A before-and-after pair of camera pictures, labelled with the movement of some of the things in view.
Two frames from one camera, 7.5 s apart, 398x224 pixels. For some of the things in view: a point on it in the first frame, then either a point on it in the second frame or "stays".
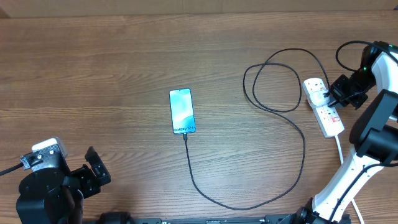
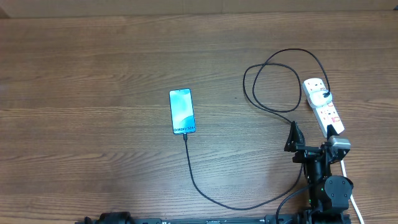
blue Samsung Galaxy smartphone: x=182 y=111 stays
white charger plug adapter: x=318 y=99 stays
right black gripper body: x=354 y=89 -> x=305 y=152
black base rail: x=307 y=218 stays
